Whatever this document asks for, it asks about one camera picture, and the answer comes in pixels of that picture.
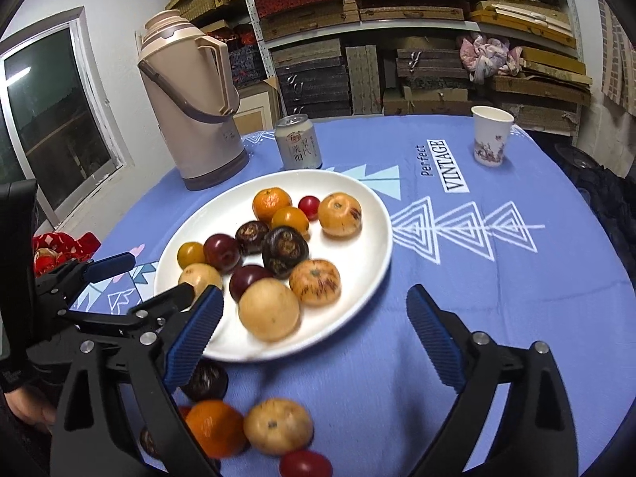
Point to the cardboard box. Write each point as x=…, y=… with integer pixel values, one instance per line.
x=256, y=107

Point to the red patterned cloth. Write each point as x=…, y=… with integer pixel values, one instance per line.
x=64, y=246

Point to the pink crumpled cloth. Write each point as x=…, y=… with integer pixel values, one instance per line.
x=489, y=54

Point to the person's left hand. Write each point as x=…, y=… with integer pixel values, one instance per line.
x=32, y=410

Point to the beige thermos jug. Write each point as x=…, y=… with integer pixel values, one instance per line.
x=194, y=109

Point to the white round plate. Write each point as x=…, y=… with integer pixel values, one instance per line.
x=357, y=268

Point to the silver drink can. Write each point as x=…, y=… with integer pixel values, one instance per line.
x=298, y=144

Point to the red cherry tomato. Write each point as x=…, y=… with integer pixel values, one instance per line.
x=309, y=207
x=184, y=411
x=305, y=464

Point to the floral paper cup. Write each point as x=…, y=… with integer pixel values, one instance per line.
x=491, y=136

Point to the dark red plum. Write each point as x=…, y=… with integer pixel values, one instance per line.
x=247, y=280
x=222, y=252

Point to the large orange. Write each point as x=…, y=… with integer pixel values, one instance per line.
x=216, y=427

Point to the white metal shelf rack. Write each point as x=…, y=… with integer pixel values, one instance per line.
x=367, y=25

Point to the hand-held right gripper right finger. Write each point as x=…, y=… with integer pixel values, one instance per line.
x=432, y=338

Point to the mandarin orange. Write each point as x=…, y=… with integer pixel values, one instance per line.
x=272, y=203

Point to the large dark water chestnut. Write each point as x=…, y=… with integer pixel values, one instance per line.
x=284, y=251

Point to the small orange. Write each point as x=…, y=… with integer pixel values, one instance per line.
x=290, y=222

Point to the small yellow orange fruit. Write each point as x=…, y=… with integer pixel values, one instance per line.
x=191, y=254

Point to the checked hanging cloth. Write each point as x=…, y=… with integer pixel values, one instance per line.
x=616, y=59

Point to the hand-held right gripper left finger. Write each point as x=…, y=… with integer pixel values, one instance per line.
x=194, y=338

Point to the tan red-streaked fruit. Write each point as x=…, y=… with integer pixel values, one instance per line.
x=315, y=282
x=340, y=214

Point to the aluminium frame window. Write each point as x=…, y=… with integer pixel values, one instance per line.
x=54, y=109

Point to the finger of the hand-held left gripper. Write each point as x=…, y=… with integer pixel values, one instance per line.
x=112, y=266
x=169, y=300

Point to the blue printed tablecloth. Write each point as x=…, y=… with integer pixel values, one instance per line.
x=497, y=298

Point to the dark cloth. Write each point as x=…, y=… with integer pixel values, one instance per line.
x=606, y=194

